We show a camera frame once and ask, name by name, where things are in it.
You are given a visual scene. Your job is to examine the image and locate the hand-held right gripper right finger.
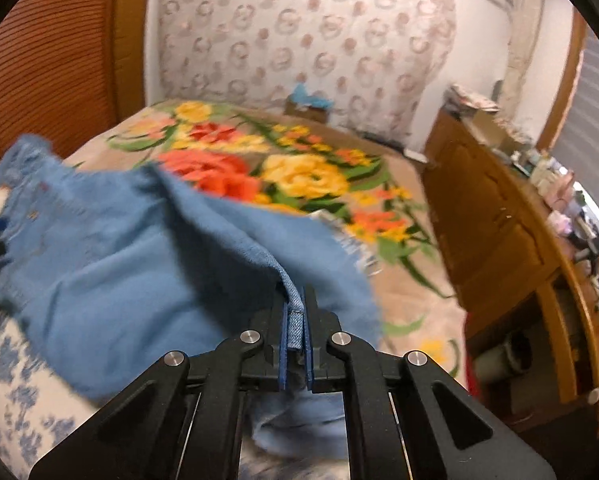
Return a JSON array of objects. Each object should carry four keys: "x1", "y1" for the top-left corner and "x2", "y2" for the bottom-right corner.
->
[{"x1": 302, "y1": 286, "x2": 555, "y2": 480}]

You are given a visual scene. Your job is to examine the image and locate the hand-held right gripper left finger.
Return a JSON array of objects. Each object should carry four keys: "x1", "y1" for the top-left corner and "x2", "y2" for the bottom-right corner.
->
[{"x1": 29, "y1": 300, "x2": 292, "y2": 480}]

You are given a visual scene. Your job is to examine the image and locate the blue denim pants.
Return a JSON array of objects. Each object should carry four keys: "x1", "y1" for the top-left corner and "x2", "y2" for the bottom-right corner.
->
[{"x1": 0, "y1": 134, "x2": 383, "y2": 461}]

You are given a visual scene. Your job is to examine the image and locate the blue and white floral quilt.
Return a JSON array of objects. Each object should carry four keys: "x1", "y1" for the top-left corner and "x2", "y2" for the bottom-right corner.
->
[{"x1": 0, "y1": 280, "x2": 102, "y2": 461}]

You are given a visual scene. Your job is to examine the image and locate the floral blanket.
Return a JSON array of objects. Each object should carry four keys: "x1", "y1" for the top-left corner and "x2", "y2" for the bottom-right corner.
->
[{"x1": 62, "y1": 100, "x2": 473, "y2": 391}]

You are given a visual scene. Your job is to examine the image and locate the grey cylindrical container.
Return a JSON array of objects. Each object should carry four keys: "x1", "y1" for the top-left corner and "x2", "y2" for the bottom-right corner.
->
[{"x1": 477, "y1": 330, "x2": 530, "y2": 386}]

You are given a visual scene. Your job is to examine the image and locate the wooden louvered wardrobe door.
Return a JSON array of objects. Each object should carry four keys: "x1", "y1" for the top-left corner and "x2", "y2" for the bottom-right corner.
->
[{"x1": 0, "y1": 0, "x2": 152, "y2": 181}]

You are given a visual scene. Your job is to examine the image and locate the wooden cabinet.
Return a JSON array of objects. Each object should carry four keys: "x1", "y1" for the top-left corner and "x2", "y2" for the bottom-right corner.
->
[{"x1": 422, "y1": 110, "x2": 599, "y2": 431}]

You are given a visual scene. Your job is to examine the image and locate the brown small box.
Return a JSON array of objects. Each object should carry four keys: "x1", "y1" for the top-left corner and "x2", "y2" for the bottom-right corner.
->
[{"x1": 284, "y1": 100, "x2": 330, "y2": 123}]

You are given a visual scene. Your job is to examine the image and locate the light blue small object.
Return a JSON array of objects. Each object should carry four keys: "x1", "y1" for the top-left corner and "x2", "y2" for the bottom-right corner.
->
[{"x1": 292, "y1": 82, "x2": 335, "y2": 110}]

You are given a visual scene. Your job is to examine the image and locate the stack of papers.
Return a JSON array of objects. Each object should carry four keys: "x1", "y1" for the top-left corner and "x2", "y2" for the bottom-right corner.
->
[{"x1": 444, "y1": 85, "x2": 500, "y2": 117}]

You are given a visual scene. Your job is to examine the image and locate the cluster of small bottles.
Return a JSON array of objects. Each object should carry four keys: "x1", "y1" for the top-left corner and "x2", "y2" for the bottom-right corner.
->
[{"x1": 499, "y1": 125, "x2": 599, "y2": 326}]

